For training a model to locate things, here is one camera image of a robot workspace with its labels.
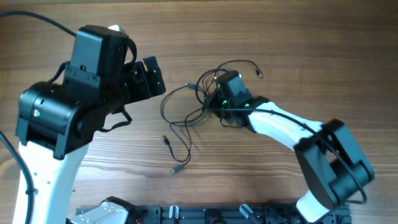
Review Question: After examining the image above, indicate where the thin black USB cable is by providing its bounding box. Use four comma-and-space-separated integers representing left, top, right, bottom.
201, 58, 264, 94
160, 82, 206, 163
169, 105, 209, 174

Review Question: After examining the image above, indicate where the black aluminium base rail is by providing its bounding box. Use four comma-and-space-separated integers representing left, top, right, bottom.
132, 204, 307, 224

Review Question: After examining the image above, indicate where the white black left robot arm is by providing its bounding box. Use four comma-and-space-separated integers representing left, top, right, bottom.
13, 25, 165, 223

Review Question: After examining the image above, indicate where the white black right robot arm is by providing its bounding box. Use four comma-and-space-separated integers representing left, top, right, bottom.
205, 69, 374, 223

